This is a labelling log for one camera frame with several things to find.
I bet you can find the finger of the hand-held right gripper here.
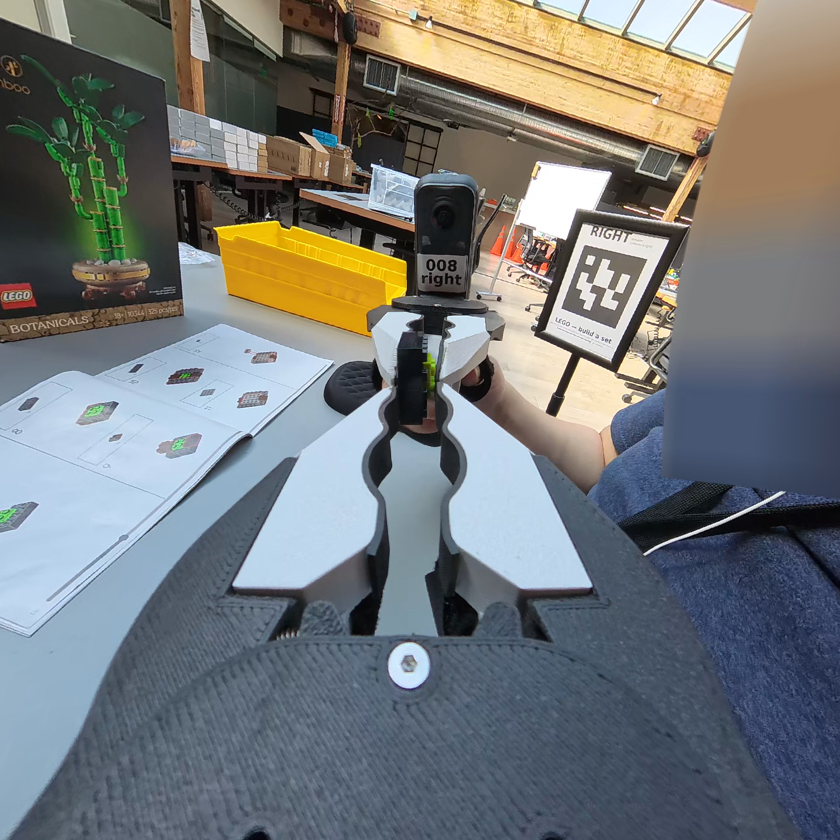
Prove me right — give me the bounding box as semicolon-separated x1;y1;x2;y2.
371;311;427;389
433;318;490;387

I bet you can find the black framed marker sign stand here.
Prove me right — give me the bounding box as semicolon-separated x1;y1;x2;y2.
535;209;690;417

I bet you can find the yellow plastic bin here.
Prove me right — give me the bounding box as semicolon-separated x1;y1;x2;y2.
214;221;408;337

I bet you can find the person's right hand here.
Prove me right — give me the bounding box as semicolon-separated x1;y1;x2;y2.
400;361;529;448

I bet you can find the black shoulder strap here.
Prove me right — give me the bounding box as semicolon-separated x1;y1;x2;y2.
617;482;840;534

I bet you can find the black quilted round pad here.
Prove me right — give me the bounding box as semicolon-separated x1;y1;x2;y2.
323;360;388;417

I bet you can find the white instruction booklet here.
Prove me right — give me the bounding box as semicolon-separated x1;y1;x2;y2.
0;323;334;637

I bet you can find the stack of small white boxes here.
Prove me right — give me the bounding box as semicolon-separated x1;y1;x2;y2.
167;105;269;173

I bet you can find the thin white cable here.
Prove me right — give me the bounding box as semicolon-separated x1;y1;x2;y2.
643;491;787;557

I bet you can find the white rolling whiteboard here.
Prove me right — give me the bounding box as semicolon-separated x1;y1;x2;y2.
476;161;613;303

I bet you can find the brown cardboard box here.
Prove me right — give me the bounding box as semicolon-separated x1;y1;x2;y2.
266;136;312;177
298;131;355;186

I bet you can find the black and green brick assembly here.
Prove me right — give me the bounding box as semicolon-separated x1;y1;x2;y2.
397;331;439;426

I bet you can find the person's right forearm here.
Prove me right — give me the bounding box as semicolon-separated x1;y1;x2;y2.
508;394;621;494

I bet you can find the clear plastic organizer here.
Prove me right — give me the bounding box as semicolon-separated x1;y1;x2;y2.
369;164;420;217

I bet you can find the black bamboo set box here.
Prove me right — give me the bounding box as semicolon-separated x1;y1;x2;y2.
0;18;185;343

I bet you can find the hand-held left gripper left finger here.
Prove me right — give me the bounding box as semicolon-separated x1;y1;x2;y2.
233;387;400;634

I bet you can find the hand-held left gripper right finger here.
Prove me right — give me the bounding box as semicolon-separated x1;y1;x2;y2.
425;386;593;634

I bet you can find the person's blue shirt torso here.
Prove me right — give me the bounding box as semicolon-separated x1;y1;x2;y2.
587;387;840;840

